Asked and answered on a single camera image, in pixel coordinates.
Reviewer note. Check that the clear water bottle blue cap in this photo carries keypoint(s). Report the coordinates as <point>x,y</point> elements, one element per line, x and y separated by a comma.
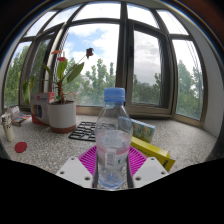
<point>113,140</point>

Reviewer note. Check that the long yellow box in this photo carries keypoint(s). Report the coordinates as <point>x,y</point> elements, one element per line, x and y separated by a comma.
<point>153,151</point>

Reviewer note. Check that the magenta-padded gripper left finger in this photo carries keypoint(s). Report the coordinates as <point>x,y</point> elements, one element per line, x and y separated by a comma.
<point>75,170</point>

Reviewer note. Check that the flat round red coaster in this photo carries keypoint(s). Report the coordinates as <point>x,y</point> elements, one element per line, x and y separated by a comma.
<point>20,147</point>

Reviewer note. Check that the dark colourful flat book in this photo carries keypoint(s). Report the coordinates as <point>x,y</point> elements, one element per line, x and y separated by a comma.
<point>20,119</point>

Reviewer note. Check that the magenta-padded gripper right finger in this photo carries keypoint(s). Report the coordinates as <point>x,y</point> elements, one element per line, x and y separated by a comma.
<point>150,170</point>

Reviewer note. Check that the white mug black lettering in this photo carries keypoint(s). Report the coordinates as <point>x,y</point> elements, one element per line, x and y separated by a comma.
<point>8,130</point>

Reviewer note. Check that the small teal box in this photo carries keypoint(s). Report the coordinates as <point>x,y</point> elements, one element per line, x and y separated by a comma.
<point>144,130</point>

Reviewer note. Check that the potted plant in white pot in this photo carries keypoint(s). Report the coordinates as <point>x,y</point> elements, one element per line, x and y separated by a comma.
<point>62,116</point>

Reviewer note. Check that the brown framed window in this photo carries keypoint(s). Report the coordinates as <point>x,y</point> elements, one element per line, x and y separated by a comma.
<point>123,50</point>

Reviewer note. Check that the black lattice trivet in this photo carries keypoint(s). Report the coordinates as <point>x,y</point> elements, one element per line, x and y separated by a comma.
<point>83,131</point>

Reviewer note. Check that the small green leafy cutting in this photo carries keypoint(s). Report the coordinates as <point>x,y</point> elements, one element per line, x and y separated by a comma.
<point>26,91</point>

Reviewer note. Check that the red white filament box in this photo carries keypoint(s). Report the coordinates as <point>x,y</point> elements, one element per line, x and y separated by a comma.
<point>39,106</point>

